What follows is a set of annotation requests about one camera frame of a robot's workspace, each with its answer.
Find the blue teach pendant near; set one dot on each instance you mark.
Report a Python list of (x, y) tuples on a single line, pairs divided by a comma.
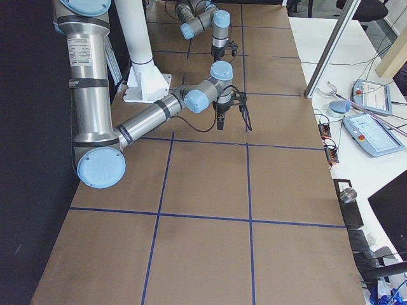
[(371, 135)]

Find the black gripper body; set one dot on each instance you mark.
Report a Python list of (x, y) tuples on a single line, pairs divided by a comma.
[(222, 108), (217, 53)]

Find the blue teach pendant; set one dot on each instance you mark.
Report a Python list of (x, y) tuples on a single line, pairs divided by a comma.
[(371, 135), (373, 96)]

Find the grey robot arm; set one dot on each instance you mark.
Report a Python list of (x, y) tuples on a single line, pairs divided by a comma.
[(197, 17), (98, 146)]

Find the orange black connector strip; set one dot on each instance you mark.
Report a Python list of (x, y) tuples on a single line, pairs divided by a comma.
[(330, 147)]

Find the aluminium frame post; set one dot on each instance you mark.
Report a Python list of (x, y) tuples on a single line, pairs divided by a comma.
[(349, 10)]

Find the blue teach pendant far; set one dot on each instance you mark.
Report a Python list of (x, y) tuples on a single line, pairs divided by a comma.
[(373, 96)]

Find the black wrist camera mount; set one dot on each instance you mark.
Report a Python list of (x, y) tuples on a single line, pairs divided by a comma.
[(233, 47), (240, 99)]

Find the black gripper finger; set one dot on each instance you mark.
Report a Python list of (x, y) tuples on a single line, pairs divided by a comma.
[(220, 121)]

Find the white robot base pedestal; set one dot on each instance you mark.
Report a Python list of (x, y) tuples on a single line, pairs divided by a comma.
[(146, 83)]

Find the black box with knob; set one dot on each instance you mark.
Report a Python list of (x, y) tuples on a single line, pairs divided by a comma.
[(349, 208)]

